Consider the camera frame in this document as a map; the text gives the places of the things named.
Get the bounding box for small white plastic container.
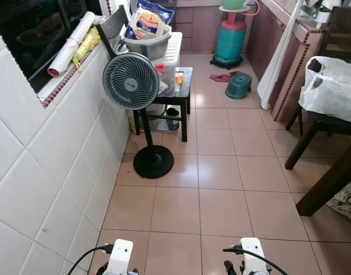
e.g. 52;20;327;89
314;8;332;24

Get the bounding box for yellow plastic bag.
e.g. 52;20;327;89
72;27;102;71

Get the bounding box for large metal basin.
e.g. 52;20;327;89
122;25;173;61

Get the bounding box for rolled white paper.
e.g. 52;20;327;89
48;11;96;77

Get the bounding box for clear plastic container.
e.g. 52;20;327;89
157;64;178;97

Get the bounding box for white plastic crate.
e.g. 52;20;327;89
157;32;183;96

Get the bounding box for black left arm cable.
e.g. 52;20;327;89
67;243;114;275

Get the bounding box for small dark side table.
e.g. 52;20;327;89
132;66;194;143

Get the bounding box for white plastic bag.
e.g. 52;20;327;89
304;55;351;88
298;73;351;125

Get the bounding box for grey marble table dark legs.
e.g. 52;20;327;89
295;137;351;217

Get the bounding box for white leaning board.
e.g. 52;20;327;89
257;0;305;110

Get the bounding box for green plastic bowl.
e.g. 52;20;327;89
219;0;251;13

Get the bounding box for dark folded chair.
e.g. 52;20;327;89
97;5;131;58

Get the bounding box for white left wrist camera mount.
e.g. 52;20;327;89
103;239;135;275

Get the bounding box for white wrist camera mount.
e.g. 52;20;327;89
239;237;273;275
103;239;135;275

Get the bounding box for pink cloth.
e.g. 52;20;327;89
209;71;240;83

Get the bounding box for dark window opening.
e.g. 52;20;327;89
0;0;105;93

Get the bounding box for brown tiled kitchen counter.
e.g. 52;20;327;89
246;0;338;122

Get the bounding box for colourful printed bag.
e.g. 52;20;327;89
326;178;351;225

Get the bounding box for blue printed snack bag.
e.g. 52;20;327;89
126;0;176;40

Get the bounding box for teal plastic stool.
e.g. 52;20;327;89
224;72;253;100

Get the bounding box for dark wooden chair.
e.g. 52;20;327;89
285;6;351;171

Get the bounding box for teal gas cylinder red top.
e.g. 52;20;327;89
210;6;248;70

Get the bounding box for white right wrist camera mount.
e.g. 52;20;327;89
239;237;273;275

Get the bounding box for grey standing fan black base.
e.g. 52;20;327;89
102;52;175;179

